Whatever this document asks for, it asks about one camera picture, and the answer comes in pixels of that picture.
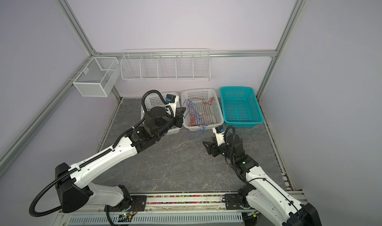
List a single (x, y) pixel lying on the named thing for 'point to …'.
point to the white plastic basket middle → (205, 94)
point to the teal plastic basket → (240, 107)
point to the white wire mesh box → (97, 78)
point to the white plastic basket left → (153, 100)
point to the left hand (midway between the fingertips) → (185, 110)
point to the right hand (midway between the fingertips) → (208, 141)
